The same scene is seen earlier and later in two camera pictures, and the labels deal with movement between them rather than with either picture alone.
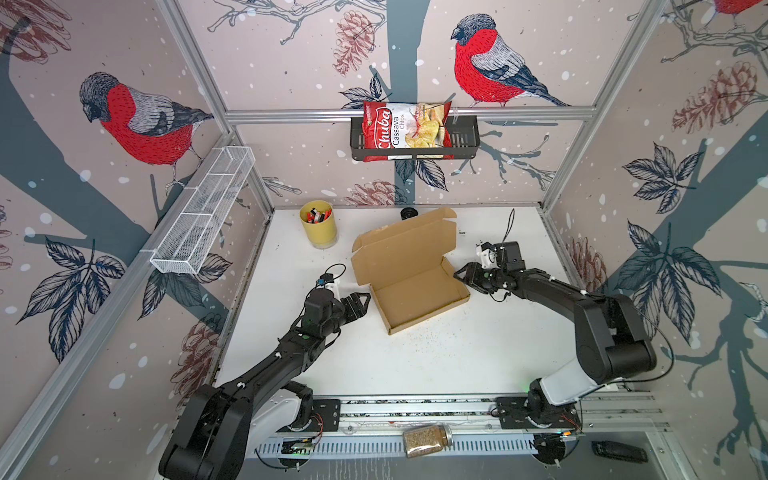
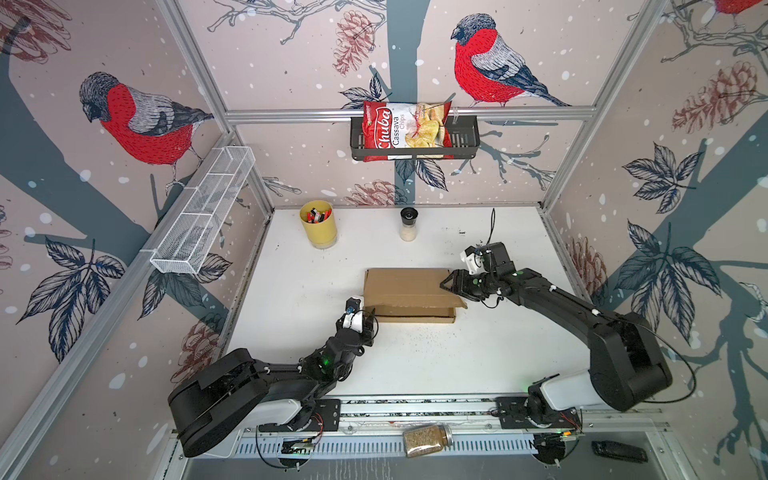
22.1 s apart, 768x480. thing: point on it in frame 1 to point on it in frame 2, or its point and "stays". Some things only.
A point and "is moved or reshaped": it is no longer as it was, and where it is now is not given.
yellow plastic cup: x=320 y=223 stays
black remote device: x=620 y=451 stays
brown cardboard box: x=403 y=262 is moved or reshaped
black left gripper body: x=343 y=313 to x=364 y=339
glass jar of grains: x=427 y=440 stays
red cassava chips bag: x=388 y=125 stays
